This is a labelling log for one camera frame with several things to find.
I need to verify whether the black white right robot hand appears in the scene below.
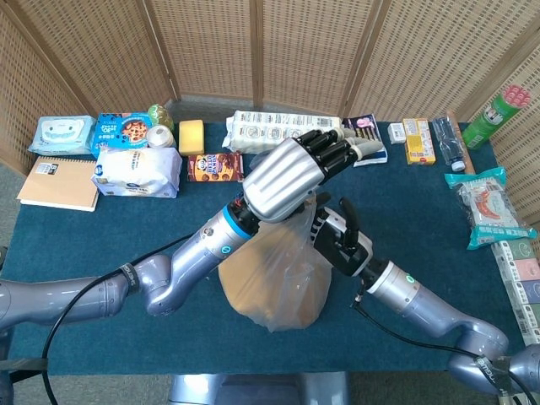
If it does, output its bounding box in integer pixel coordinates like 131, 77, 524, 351
307, 191, 375, 280

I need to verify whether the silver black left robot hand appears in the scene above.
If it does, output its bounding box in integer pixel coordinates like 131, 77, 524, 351
241, 127, 383, 225

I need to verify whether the clear plastic shopping bag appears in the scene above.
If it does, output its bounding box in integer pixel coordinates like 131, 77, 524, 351
216, 153, 335, 334

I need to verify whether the long white printed pack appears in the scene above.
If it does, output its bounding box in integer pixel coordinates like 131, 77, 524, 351
222, 110, 343, 154

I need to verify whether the brown plush toy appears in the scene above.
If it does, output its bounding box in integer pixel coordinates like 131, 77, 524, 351
294, 248, 333, 328

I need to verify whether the brown panda cookie box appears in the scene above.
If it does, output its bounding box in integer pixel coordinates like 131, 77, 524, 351
186, 151, 246, 184

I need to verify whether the light orange plush toy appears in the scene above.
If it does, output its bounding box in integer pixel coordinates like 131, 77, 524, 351
218, 222, 299, 327

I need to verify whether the black purple snack package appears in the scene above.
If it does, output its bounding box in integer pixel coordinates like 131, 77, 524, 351
340, 113, 390, 169

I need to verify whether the yellow sponge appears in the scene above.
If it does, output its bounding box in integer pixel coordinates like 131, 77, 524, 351
178, 119, 207, 158

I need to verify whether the small white box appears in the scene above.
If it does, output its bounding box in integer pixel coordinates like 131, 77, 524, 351
387, 121, 408, 146

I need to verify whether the rattan folding screen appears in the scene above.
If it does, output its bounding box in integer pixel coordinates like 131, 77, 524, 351
0, 0, 540, 237

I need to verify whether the yellow rectangular box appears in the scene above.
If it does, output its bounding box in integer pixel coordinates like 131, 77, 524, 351
402, 117, 437, 166

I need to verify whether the green round bottle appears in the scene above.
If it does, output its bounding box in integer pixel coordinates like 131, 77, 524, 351
146, 104, 176, 132

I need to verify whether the white blue tissue pack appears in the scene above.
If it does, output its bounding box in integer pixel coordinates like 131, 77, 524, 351
90, 145, 184, 200

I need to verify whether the teal snack package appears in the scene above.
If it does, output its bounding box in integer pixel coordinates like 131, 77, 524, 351
443, 165, 539, 251

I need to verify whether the teal table cloth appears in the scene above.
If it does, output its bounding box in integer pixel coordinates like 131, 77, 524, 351
0, 119, 529, 377

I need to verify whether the grey robot torso base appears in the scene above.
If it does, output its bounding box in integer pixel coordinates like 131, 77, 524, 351
168, 372, 352, 405

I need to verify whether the blue cookie package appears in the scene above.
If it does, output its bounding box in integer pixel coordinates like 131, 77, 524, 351
89, 111, 150, 154

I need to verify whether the pastel striped box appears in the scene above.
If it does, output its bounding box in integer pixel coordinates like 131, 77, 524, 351
490, 237, 540, 348

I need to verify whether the green tube can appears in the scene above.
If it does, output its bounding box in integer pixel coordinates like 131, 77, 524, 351
460, 84, 533, 150

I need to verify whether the brown spiral notebook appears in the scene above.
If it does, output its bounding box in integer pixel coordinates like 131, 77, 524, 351
16, 155, 100, 213

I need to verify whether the light blue wet wipes pack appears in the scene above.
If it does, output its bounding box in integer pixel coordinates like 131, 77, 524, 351
27, 115, 98, 155

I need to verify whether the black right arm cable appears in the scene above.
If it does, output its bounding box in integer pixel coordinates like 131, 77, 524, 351
349, 289, 529, 405

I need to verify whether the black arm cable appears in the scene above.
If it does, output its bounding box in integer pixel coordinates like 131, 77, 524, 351
41, 233, 196, 405
349, 289, 529, 405

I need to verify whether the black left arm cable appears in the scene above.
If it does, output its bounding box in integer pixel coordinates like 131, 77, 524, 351
41, 233, 196, 405

